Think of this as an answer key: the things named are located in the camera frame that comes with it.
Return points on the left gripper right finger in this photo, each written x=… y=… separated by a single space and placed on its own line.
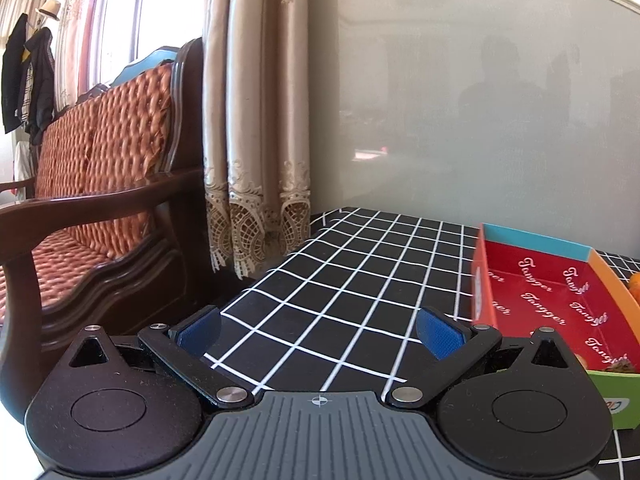
x=498 y=402

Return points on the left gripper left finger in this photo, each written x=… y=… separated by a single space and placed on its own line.
x=125 y=404

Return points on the dark passion fruit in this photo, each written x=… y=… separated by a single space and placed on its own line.
x=620 y=365

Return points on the red cardboard box tray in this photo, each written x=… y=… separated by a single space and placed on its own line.
x=522 y=281

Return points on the small tangerine back right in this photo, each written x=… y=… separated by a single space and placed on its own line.
x=634 y=286

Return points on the wooden sofa orange cushions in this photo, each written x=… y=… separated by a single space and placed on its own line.
x=115 y=235

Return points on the black white grid tablecloth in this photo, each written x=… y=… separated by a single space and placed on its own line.
x=340 y=313

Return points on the beige lace curtain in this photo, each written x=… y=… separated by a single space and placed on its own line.
x=256 y=146

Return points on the dark jackets on rack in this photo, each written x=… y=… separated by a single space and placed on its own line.
x=27 y=81

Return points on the straw hat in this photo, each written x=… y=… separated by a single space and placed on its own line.
x=50 y=9

